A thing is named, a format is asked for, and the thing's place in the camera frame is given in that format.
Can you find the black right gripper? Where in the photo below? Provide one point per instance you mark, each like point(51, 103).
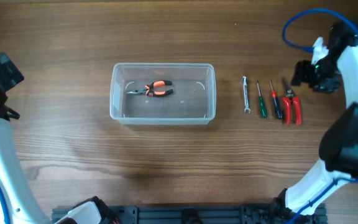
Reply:
point(302, 74)

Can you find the red handled cutting pliers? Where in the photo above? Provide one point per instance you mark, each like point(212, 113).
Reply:
point(291, 101)

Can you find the clear plastic container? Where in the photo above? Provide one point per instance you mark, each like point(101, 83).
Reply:
point(193, 101)

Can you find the orange black needle-nose pliers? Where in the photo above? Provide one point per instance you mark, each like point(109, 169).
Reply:
point(149, 90)

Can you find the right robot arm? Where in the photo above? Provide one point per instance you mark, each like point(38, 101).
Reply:
point(334, 64)

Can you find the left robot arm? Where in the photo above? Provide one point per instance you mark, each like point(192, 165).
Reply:
point(17, 202)

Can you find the small silver wrench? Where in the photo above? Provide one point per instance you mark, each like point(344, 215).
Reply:
point(246, 98)

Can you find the red black handled screwdriver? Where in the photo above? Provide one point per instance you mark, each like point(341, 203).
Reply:
point(276, 104)

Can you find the green handled screwdriver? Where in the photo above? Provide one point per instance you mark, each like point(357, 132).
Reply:
point(263, 109)

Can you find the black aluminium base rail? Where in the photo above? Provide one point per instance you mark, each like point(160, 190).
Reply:
point(244, 214)

